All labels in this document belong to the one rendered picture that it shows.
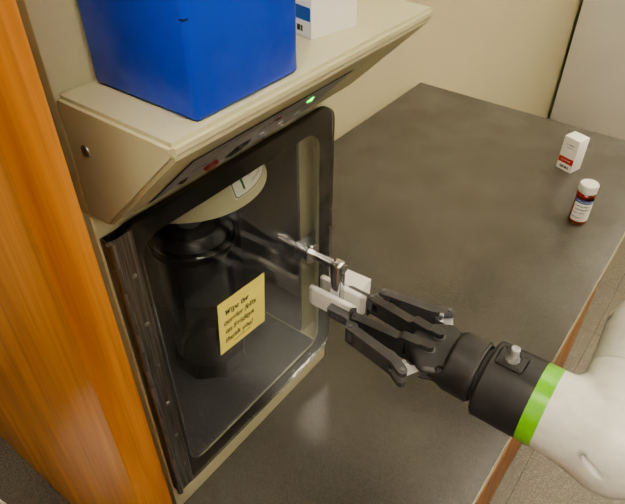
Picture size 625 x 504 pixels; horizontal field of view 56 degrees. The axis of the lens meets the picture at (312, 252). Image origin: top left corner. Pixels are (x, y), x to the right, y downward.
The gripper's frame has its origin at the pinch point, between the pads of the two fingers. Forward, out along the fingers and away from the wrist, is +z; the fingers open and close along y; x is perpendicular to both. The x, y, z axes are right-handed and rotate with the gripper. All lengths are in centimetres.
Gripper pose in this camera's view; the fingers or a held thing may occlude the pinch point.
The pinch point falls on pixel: (337, 299)
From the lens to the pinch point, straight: 76.3
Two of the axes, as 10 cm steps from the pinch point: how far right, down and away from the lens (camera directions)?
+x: 0.0, 7.7, 6.4
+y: -6.0, 5.1, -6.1
